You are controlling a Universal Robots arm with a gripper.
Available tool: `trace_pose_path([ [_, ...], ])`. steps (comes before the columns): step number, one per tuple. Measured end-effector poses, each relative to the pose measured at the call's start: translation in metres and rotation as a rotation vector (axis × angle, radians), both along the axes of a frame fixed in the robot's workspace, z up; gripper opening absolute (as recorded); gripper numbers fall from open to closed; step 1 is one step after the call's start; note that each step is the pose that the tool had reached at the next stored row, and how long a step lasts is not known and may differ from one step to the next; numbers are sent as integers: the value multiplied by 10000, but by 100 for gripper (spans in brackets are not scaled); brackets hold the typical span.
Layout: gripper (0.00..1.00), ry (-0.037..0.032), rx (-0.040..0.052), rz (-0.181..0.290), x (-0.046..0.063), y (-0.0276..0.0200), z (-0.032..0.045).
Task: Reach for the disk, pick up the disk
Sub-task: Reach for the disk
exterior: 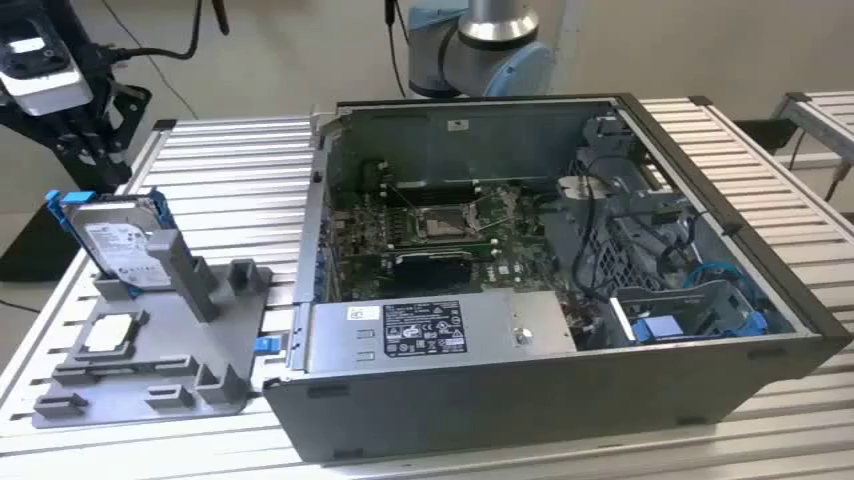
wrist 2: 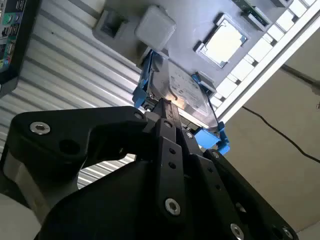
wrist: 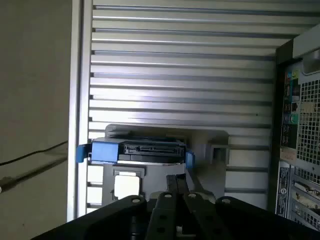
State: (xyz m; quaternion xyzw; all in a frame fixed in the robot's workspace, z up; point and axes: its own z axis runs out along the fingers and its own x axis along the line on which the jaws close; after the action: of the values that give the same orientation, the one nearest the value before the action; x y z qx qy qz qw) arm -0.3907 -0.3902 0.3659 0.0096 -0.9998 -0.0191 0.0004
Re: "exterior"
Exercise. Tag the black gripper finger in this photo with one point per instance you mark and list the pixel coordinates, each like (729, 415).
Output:
(67, 135)
(130, 110)

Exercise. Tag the hard disk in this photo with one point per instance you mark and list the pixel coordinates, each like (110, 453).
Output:
(114, 240)

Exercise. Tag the blue disk carrier in bay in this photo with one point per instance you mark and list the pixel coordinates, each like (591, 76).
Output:
(657, 330)

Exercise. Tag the grey metal disk bay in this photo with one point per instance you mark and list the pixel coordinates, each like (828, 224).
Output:
(701, 305)

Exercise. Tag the black hanging rod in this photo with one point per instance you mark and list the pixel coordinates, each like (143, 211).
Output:
(222, 17)

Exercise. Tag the black monitor stand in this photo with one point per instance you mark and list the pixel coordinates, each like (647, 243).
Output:
(34, 250)

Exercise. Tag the silver CPU chip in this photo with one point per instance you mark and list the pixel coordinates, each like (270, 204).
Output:
(115, 334)

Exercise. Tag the grey parts rack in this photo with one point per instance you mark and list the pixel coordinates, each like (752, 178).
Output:
(167, 345)

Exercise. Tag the blue case latch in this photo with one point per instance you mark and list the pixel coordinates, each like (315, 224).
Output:
(268, 345)

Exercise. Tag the CPU socket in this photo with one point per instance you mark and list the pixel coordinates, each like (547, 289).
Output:
(441, 222)

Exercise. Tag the black graphics card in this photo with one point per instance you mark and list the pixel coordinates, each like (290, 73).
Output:
(430, 272)

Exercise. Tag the green motherboard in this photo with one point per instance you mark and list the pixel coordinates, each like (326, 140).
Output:
(521, 260)

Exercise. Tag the silver power supply unit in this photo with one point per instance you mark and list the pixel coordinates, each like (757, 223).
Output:
(467, 330)

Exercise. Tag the grey metal drive cage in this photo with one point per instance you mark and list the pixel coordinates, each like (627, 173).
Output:
(621, 200)

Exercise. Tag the black open PC case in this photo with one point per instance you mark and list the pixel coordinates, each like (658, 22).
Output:
(507, 410)

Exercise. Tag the black box under side table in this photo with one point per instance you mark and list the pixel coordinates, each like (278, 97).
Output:
(768, 135)

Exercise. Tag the metal slat side table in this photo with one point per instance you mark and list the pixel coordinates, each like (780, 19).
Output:
(821, 115)

